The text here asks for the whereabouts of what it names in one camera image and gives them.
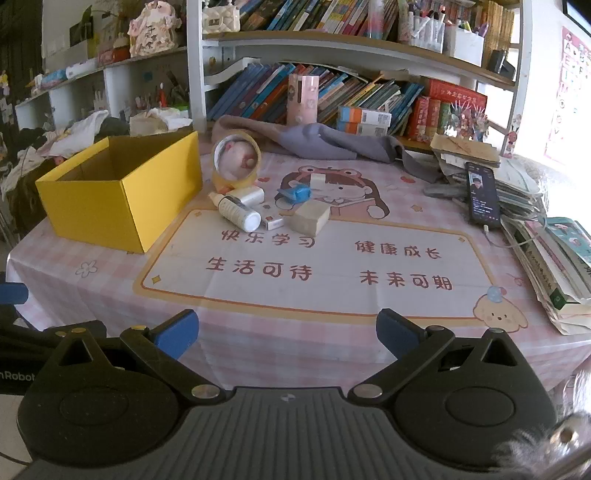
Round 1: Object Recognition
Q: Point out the white dropper bottle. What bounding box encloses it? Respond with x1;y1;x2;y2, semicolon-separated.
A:
208;191;262;233

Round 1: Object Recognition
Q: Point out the teal book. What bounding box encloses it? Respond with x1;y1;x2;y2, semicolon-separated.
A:
546;216;591;268

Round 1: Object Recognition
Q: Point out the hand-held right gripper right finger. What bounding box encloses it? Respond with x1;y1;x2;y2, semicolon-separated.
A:
347;308;527;407

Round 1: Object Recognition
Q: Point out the white bookshelf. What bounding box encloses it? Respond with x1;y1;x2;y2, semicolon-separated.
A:
187;0;527;153

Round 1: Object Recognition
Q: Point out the blue tissue pack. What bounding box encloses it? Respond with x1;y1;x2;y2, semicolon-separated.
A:
39;69;68;90

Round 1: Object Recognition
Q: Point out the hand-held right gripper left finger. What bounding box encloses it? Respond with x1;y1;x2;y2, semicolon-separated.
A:
46;310;228;408

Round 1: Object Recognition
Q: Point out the brown paper envelope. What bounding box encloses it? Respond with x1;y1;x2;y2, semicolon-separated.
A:
431;134;502;168

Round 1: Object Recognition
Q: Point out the pink gradient bottle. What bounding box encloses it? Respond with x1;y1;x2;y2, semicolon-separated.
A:
367;0;386;40

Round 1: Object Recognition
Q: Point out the black smartphone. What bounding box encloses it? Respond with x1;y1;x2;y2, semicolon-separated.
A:
464;161;502;230

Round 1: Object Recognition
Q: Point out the tan tape roll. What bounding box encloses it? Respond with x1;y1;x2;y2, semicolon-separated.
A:
211;130;262;185

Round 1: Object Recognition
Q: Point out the grey cloth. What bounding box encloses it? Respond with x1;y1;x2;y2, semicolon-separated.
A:
210;115;446;184

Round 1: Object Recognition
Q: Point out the white tissue pack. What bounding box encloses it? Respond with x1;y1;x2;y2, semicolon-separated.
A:
66;62;100;79

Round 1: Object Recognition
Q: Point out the tall pink box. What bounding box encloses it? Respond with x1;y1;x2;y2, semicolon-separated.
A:
287;74;320;126

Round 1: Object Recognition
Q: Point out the yellow cardboard box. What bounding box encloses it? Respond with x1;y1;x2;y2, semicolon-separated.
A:
35;130;204;254

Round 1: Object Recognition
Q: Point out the white quilted handbag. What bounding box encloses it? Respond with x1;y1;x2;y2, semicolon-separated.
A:
202;0;242;33

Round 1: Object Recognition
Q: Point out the small black box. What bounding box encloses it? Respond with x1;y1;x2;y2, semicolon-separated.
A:
488;48;516;80

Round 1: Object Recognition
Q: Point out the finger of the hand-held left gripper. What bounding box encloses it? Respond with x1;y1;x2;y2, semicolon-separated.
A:
0;320;107;356
0;282;29;306

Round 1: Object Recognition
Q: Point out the orange white small carton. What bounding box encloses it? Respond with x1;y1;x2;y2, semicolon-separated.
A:
337;105;393;137

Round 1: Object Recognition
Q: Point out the white cubby shelf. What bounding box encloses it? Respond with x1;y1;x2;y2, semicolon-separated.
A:
14;46;190;132

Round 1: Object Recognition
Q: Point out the row of blue books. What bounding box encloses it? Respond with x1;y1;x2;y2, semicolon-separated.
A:
206;62;426;134

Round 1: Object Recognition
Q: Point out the clear pen holder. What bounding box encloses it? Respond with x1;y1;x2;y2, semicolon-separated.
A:
410;9;446;52

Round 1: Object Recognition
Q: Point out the pink cream fortune doll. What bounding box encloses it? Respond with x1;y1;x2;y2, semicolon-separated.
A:
128;0;178;58

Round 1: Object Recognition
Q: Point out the white charging cable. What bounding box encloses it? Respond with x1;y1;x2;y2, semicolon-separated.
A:
482;216;552;252

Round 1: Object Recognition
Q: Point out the pink printed tablecloth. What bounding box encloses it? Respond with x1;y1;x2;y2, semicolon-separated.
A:
7;134;591;407

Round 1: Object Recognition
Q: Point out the beige rectangular block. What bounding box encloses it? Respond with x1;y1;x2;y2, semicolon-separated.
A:
290;203;331;237

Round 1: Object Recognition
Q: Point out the white charger plug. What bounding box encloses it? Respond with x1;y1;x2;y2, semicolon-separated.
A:
228;186;265;207

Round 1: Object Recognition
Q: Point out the white storage box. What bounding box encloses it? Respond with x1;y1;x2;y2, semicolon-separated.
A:
445;23;485;66

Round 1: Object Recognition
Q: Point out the red boxed book set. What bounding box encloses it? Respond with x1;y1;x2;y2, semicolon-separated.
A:
407;79;489;141

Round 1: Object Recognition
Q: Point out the black framed picture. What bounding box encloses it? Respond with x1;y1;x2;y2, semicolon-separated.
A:
564;0;591;32

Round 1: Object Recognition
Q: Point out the grey fluffy cuff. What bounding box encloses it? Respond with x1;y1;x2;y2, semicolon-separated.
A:
492;369;591;476

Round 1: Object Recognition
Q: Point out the small blue plastic gadget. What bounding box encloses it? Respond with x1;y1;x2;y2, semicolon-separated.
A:
276;183;311;204

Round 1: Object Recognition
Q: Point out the pile of clothes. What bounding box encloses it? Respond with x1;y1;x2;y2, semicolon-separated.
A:
0;111;132;195

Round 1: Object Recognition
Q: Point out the pile of books and papers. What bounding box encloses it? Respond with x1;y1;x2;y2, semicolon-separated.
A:
431;134;591;337

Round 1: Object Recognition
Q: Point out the colourful acrylic figure stand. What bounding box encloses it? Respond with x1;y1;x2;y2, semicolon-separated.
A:
449;102;490;141

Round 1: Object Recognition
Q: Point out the cream cloth bag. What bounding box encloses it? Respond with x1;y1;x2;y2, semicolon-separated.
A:
129;106;193;138

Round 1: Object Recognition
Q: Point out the pink wall poster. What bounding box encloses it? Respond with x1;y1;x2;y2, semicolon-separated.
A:
544;25;591;167

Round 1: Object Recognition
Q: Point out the row of thin books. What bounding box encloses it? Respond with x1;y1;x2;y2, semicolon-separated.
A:
240;0;400;35

